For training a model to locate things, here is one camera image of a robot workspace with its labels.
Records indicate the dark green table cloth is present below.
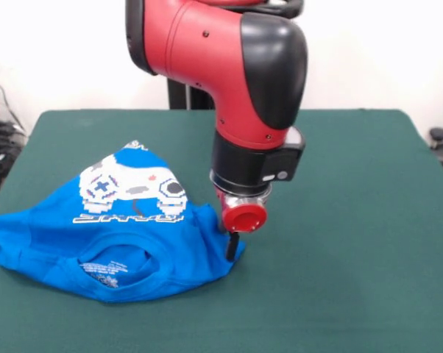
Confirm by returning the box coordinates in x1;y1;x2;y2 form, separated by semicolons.
0;108;443;353

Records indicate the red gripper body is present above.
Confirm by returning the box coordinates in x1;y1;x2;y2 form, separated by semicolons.
213;185;271;235

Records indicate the blue printed T-shirt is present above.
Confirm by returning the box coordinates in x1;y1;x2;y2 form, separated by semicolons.
0;139;247;304

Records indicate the black cable tangle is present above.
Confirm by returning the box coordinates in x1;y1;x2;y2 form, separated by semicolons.
0;68;29;194

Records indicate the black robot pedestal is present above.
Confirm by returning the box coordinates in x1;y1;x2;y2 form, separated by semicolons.
168;0;303;110

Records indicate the black office chair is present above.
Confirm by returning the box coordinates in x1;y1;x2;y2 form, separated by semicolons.
428;126;443;185

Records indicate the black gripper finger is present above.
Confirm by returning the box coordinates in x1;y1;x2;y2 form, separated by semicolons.
224;230;241;263

